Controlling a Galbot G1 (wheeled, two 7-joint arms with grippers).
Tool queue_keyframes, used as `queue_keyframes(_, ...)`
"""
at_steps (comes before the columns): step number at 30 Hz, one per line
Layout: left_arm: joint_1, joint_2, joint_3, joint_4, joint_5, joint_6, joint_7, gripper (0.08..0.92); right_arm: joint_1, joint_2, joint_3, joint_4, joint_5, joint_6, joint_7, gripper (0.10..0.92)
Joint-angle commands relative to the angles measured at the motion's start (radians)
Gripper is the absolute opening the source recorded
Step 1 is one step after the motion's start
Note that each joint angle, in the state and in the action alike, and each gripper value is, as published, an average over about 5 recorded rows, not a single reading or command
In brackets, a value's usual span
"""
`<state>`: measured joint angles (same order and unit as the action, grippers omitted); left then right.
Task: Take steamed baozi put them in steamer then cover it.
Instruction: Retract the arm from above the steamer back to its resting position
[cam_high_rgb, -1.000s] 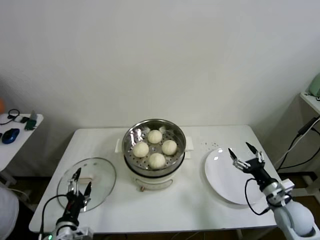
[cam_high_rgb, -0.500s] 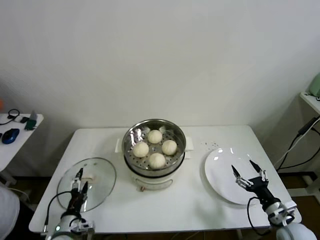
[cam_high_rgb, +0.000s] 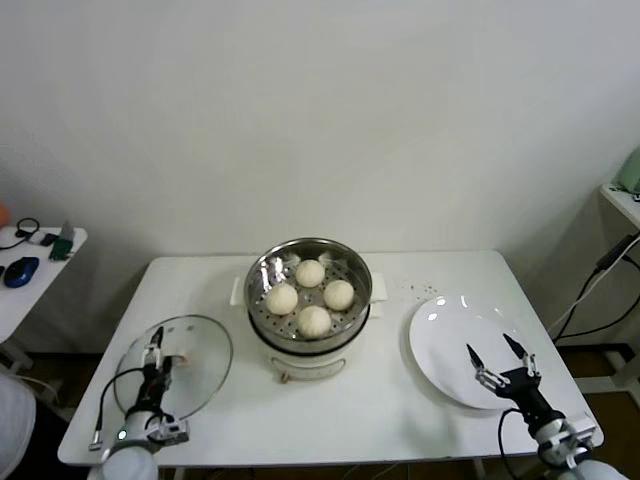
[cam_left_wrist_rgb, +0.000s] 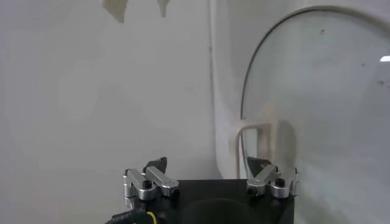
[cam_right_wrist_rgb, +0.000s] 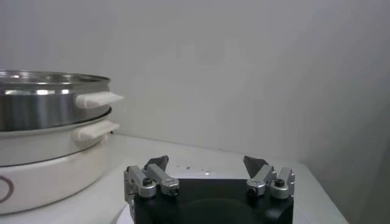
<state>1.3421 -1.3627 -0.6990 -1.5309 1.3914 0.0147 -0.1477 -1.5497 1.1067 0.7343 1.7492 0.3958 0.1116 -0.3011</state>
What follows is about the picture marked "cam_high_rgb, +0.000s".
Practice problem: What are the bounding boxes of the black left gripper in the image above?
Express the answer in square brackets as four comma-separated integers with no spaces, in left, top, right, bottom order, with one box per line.
[134,326,178,414]

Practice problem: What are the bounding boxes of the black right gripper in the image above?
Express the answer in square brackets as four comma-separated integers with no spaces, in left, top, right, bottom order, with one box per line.
[466,332,562,432]

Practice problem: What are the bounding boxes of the round glass pot lid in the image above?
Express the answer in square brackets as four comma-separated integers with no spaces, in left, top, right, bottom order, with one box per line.
[113,313,235,426]

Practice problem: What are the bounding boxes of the white steamed baozi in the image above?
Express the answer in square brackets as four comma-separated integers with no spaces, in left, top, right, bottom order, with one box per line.
[264,283,300,316]
[295,259,326,289]
[322,278,356,311]
[297,304,332,340]

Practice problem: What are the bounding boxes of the blue computer mouse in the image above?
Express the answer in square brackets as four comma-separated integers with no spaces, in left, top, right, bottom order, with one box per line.
[4,256,40,289]

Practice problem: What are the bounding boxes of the stainless steel steamer basket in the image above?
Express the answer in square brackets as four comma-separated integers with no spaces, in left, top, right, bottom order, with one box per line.
[228,237,390,354]

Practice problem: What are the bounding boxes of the white round plate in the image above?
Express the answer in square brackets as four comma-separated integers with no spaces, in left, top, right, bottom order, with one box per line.
[408,295,537,411]

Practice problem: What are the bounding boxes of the white electric cooker base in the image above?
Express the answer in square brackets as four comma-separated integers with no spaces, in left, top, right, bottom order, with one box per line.
[248,302,385,385]

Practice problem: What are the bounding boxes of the green circuit board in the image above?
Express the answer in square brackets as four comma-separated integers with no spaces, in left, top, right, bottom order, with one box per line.
[48,219,76,262]

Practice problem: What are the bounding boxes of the white work table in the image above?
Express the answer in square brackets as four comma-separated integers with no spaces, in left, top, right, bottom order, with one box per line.
[57,249,605,469]

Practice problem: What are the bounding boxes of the white person garment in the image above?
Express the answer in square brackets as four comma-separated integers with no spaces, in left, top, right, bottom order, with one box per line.
[0,372,37,480]

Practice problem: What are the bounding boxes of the white side table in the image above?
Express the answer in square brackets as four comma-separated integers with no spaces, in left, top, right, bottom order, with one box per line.
[0,225,90,372]
[599,182,640,396]

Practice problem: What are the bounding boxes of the mint green appliance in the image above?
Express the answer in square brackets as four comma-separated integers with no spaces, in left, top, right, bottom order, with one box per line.
[613,149,640,195]

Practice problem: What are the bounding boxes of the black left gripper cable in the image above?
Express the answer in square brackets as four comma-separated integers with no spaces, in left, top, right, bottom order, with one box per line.
[88,367,149,452]

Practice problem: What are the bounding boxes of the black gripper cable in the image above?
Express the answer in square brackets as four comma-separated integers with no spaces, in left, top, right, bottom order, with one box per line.
[497,407,527,480]
[88,367,149,452]

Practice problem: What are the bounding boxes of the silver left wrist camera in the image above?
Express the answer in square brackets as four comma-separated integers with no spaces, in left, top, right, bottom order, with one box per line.
[149,419,192,446]

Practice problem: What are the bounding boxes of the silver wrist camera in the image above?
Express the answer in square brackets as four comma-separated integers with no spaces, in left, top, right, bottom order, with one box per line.
[564,412,599,442]
[149,419,192,446]

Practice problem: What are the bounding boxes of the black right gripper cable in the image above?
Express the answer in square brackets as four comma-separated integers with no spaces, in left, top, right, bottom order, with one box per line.
[497,407,527,480]

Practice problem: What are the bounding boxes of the white power cable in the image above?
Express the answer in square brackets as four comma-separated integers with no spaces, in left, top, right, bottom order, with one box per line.
[547,244,640,334]

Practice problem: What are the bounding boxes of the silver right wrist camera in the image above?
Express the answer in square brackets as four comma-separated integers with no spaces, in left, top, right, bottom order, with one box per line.
[564,412,599,442]

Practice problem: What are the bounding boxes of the black power cable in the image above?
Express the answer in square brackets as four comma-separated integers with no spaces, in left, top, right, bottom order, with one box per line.
[547,233,640,346]

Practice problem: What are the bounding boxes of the black looped cable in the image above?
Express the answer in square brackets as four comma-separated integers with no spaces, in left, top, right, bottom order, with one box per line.
[0,217,41,251]

